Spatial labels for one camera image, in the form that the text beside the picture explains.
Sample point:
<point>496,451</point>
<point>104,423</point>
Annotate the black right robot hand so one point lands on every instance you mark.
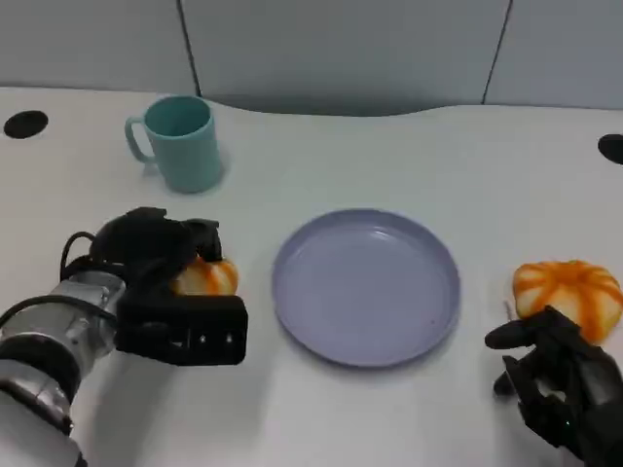
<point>579,379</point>

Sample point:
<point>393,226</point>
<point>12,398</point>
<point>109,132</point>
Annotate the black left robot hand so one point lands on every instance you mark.
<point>141,243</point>

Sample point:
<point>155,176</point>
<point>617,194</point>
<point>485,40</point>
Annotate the orange and white bread roll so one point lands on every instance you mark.
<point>214,279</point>
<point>564,287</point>

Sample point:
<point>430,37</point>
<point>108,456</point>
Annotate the pale green mug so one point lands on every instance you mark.
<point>187,155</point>

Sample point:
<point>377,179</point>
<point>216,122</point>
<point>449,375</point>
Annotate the black round table grommet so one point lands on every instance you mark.
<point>613,148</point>
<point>25,124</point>

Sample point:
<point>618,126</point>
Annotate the lilac plate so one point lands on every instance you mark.
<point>365,292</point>

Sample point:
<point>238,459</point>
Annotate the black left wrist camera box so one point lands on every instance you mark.
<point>185,328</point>

